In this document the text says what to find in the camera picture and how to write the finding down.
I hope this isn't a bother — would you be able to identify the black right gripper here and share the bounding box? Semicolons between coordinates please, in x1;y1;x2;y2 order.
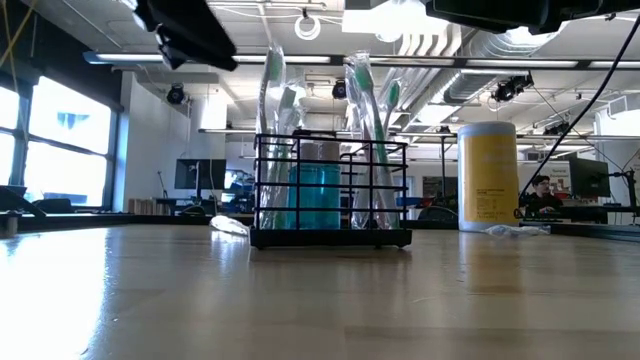
424;0;640;35

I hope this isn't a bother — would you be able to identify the black computer monitor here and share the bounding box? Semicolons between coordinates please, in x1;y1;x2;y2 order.
174;158;228;191
568;156;612;199

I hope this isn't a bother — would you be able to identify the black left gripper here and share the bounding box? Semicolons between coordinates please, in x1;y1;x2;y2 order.
133;0;240;72

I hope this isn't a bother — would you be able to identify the black cable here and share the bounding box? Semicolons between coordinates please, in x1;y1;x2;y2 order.
517;14;640;201

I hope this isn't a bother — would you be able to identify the person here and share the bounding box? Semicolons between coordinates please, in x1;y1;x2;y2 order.
519;174;564;214

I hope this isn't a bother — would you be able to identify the black wire caddy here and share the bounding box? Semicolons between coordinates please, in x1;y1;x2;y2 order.
248;132;414;250

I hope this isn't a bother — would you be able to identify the black ceiling spotlight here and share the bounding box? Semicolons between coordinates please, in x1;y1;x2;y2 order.
491;73;535;104

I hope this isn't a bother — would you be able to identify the blue toothbrush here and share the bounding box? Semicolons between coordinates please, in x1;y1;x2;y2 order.
483;224;552;238

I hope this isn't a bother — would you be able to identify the ceiling strip light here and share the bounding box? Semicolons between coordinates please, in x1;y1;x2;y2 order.
82;49;640;70

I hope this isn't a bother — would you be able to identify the black aluminium table frame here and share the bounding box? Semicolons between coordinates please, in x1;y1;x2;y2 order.
0;184;640;240

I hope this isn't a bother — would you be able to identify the purple toothbrush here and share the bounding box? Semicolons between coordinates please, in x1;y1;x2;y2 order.
208;214;251;237

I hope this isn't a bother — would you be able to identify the white cable coil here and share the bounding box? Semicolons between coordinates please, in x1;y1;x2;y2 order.
293;13;323;42

